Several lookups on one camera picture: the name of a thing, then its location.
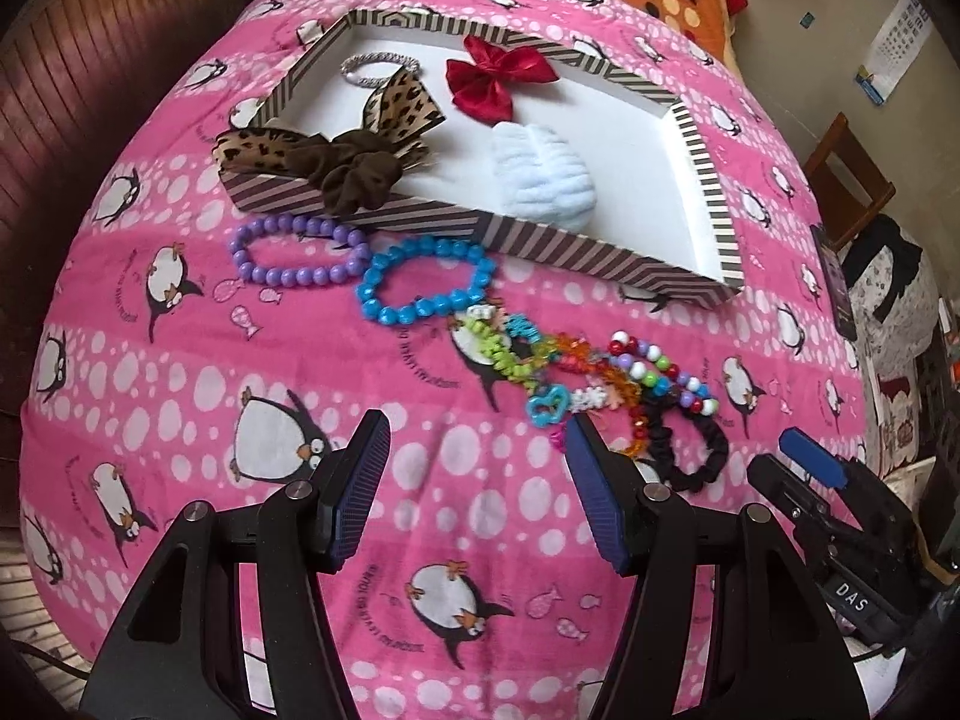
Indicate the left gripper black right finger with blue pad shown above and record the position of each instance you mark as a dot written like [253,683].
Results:
[775,650]

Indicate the white patterned bag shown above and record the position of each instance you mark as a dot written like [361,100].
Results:
[895,304]

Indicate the pink penguin bedspread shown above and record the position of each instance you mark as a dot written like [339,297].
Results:
[477,591]

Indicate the leopard bow brown scrunchie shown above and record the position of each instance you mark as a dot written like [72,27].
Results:
[352,157]

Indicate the black phone on bed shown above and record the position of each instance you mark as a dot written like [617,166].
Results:
[842,310]

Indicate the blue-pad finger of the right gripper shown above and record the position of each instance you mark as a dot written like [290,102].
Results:
[813,458]

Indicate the red satin bow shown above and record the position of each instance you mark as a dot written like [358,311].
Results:
[481,87]

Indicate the wall calendar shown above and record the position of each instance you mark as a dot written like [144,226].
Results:
[893,50]

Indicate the wooden chair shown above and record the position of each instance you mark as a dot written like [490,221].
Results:
[848,185]

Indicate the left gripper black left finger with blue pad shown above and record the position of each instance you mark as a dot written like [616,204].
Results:
[175,649]

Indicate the white fluffy scrunchie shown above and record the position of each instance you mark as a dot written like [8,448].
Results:
[540,177]

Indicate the striped white tray box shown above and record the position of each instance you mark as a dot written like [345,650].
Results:
[599,171]

